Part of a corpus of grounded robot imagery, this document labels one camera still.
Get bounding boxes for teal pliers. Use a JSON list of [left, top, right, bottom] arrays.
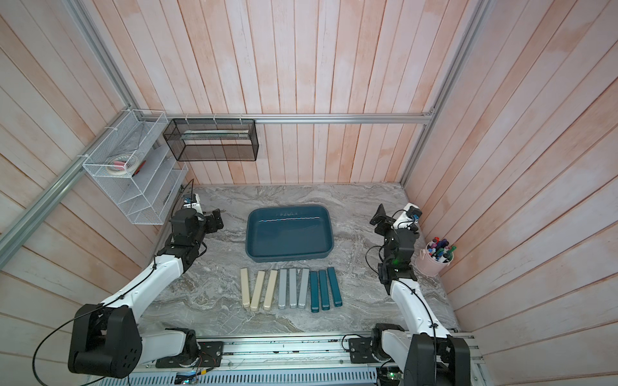
[[309, 271, 320, 313], [318, 270, 330, 310], [327, 267, 343, 307]]

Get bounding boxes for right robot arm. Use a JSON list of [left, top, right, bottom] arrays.
[[370, 203, 472, 385]]

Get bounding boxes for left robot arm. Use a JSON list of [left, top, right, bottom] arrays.
[[68, 207, 224, 379]]

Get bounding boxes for teal plastic storage box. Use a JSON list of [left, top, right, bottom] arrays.
[[246, 204, 334, 263]]

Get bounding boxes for grey pliers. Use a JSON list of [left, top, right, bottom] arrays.
[[298, 269, 310, 309], [288, 268, 298, 308], [278, 269, 287, 309]]

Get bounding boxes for pink pen cup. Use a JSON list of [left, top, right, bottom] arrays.
[[416, 237, 457, 277]]

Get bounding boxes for black mesh basket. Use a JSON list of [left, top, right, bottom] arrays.
[[163, 117, 259, 162]]

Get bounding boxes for tape roll in rack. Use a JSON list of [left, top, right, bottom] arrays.
[[105, 154, 138, 177]]

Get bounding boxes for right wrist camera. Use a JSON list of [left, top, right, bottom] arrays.
[[393, 203, 423, 229]]

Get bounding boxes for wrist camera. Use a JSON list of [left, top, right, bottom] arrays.
[[182, 193, 203, 214], [393, 203, 423, 229]]

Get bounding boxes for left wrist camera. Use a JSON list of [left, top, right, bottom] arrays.
[[182, 193, 203, 214]]

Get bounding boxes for white wire shelf rack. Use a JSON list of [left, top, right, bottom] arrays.
[[83, 109, 188, 225]]

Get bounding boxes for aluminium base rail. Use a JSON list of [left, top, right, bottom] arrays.
[[84, 330, 486, 386]]

